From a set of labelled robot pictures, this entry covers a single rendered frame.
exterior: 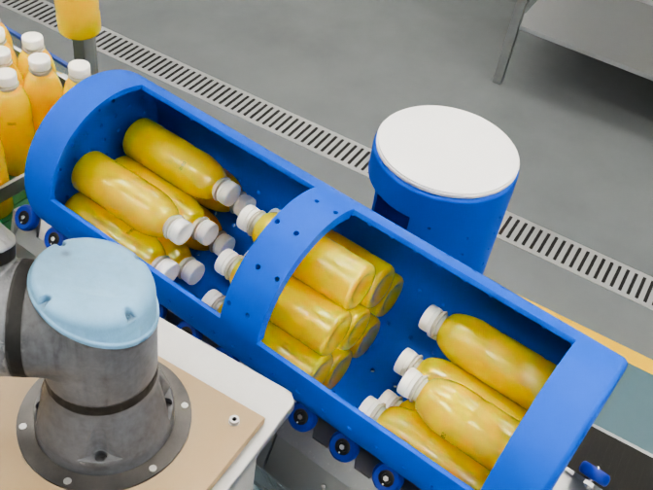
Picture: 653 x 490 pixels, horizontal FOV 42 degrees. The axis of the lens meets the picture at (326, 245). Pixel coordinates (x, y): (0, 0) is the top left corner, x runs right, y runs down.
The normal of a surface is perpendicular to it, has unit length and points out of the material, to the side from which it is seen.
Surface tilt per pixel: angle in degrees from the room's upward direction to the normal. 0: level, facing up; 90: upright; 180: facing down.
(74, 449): 71
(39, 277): 8
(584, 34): 0
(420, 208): 90
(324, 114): 0
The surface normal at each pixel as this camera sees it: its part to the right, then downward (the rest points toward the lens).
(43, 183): -0.54, 0.29
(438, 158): 0.12, -0.71
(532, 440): -0.32, -0.18
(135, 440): 0.61, 0.35
